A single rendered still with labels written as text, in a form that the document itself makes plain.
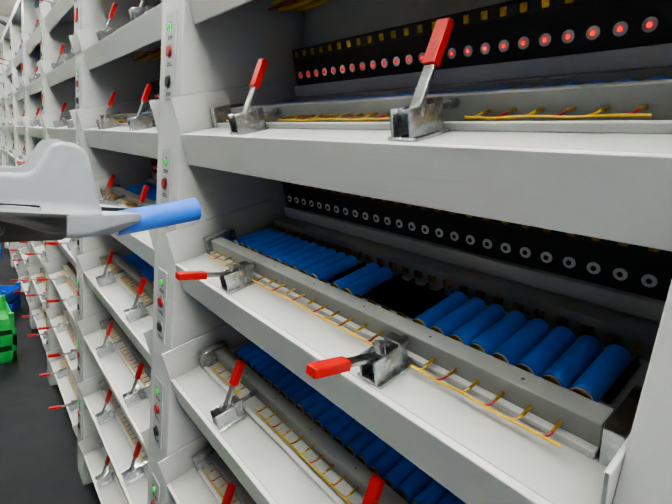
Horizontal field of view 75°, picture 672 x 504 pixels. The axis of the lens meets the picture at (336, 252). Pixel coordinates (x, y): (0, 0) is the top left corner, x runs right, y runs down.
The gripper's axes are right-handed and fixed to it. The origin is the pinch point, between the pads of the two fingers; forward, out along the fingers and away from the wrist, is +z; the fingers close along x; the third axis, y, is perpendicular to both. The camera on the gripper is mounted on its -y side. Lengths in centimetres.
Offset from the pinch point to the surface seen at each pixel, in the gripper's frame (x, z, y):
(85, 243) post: 100, 18, -24
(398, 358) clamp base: -13.1, 18.9, -8.2
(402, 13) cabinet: 8.6, 34.7, 27.4
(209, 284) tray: 18.2, 16.6, -11.0
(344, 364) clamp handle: -12.7, 13.2, -7.9
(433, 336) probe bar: -14.4, 21.4, -6.1
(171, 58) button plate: 34.8, 15.1, 18.8
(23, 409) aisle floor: 154, 10, -102
